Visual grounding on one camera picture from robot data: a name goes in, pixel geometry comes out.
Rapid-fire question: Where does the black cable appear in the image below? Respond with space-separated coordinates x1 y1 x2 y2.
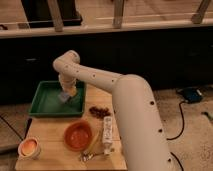
165 99 188 171
0 114 33 141

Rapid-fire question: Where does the orange bowl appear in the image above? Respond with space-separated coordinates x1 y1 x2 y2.
63 120 92 152

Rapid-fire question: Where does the black cable right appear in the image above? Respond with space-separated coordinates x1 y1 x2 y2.
165 99 188 171

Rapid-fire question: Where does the green plastic tray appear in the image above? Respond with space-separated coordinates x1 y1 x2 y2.
29 81 86 117

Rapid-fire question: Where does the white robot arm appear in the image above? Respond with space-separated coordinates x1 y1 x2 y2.
53 50 175 171

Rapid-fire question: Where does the blue box on floor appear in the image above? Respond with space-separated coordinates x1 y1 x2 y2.
177 87 203 103

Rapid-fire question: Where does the black cable left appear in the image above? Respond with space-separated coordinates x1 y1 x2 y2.
0 114 33 141

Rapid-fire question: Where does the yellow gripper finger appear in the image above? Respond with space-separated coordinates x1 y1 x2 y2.
67 87 77 97

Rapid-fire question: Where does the yellow stick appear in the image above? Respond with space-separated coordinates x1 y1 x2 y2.
83 132 99 155

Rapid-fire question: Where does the metal spoon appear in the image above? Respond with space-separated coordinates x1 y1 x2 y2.
79 148 115 162

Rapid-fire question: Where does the bunch of dark grapes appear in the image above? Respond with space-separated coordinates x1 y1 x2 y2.
89 106 111 119

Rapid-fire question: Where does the blue sponge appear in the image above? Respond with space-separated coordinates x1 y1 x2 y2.
59 92 71 103

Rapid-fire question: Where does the small orange cup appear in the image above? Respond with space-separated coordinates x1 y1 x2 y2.
18 137 41 159

